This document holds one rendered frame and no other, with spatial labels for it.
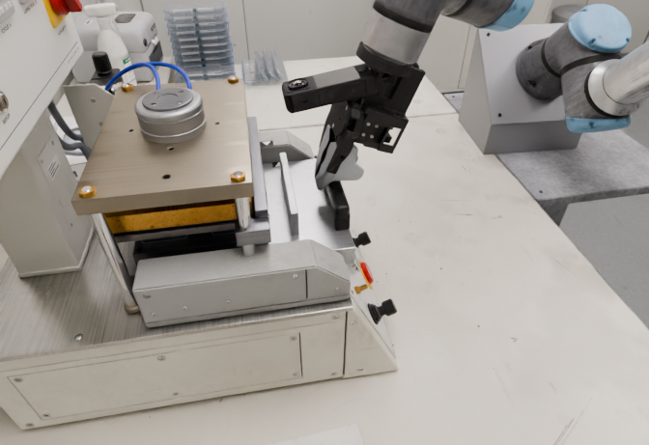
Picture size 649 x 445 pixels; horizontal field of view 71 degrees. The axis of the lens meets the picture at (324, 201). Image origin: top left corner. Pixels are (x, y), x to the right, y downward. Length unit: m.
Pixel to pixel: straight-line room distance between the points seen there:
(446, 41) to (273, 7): 1.09
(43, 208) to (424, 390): 0.57
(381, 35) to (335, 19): 2.64
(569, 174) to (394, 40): 0.80
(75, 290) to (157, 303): 0.15
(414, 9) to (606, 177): 0.86
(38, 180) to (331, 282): 0.36
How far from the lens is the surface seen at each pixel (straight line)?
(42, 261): 0.71
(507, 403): 0.77
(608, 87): 1.04
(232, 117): 0.60
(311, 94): 0.55
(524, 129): 1.26
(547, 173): 1.24
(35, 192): 0.63
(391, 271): 0.88
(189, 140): 0.56
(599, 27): 1.13
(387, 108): 0.60
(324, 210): 0.65
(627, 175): 1.33
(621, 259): 2.31
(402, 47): 0.55
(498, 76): 1.25
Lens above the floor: 1.39
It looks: 39 degrees down
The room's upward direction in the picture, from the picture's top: straight up
